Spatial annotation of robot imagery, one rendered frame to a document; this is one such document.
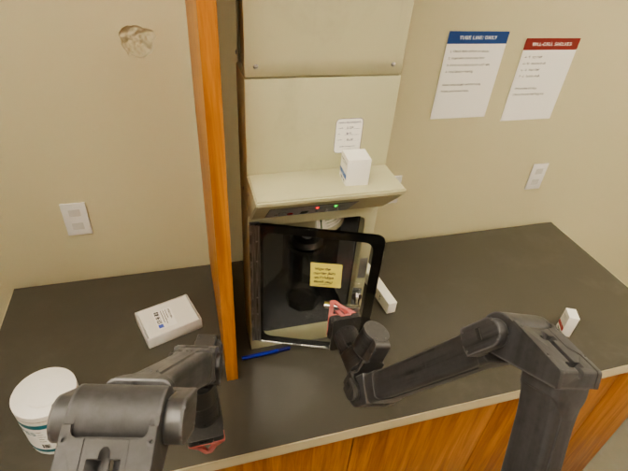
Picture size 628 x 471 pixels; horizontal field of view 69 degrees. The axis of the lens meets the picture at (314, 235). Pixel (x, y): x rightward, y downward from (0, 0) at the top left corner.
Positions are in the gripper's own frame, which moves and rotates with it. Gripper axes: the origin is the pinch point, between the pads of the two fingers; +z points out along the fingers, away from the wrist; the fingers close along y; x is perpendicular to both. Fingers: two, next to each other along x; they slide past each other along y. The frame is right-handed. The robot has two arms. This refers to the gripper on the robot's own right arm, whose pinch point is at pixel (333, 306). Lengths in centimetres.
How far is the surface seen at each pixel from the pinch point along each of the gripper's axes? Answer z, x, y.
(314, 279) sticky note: 5.6, 3.5, 4.1
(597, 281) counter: 15, -108, -26
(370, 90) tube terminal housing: 12, -7, 48
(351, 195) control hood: 0.6, -1.2, 30.7
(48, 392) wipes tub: -2, 65, -11
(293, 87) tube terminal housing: 12, 9, 49
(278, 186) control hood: 6.2, 12.9, 31.0
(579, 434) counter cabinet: -15, -97, -72
